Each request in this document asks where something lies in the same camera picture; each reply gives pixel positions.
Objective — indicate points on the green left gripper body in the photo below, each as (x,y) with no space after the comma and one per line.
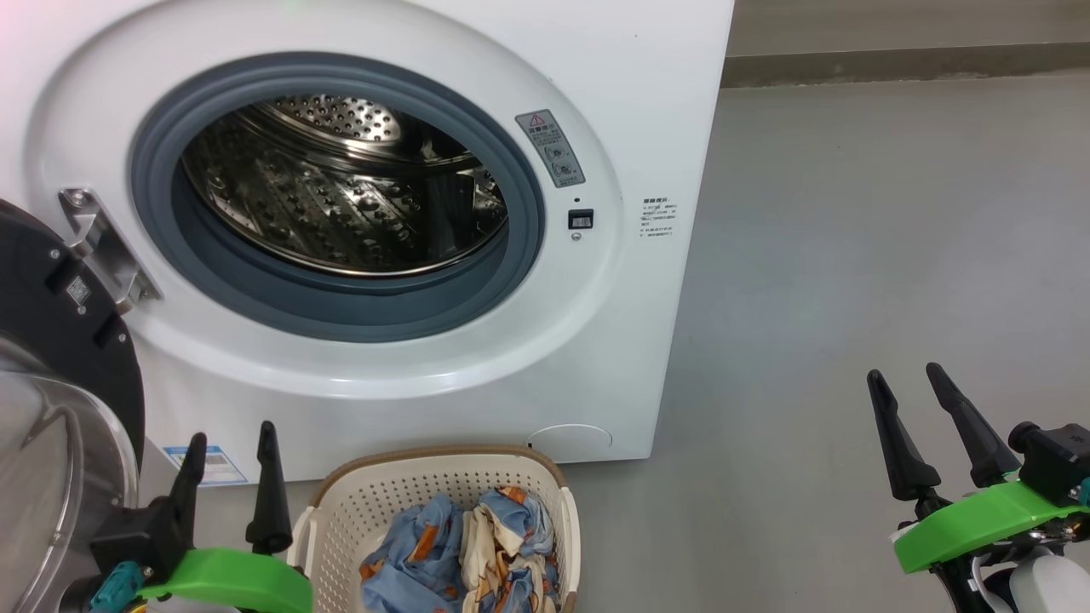
(230,579)

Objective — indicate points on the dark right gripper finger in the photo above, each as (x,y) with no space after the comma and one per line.
(907,460)
(979,447)

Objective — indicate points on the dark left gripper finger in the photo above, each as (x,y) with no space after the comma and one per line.
(187,485)
(269,502)

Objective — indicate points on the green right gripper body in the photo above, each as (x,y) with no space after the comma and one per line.
(979,524)

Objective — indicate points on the blue patterned garment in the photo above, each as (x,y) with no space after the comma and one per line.
(417,545)

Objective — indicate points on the round black washing machine door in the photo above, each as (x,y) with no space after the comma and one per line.
(51,323)

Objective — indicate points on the cream patterned garment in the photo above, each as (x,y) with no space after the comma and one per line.
(485,545)

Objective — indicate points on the cream perforated laundry basket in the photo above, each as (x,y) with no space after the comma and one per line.
(358,511)

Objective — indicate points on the grey rubber door gasket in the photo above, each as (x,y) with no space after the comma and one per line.
(255,298)

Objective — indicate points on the metal door hinge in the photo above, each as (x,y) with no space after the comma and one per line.
(102,247)

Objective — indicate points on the steel washing machine drum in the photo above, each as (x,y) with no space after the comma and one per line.
(341,213)

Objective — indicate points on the white front-load washing machine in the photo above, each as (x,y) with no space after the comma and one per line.
(630,340)

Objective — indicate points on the black door latch socket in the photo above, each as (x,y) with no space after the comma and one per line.
(581,220)

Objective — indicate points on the blue energy label sticker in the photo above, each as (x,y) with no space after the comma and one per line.
(209,465)

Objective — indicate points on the round white filter cover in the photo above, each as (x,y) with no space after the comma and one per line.
(569,443)

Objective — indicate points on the small printed text label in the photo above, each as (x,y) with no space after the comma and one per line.
(658,218)

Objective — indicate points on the grey warning sticker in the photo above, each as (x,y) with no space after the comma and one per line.
(552,149)

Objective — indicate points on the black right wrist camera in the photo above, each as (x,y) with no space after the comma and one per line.
(1056,455)

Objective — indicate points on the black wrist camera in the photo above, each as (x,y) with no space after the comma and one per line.
(1056,455)
(128,536)

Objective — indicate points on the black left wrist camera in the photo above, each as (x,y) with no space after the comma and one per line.
(128,536)

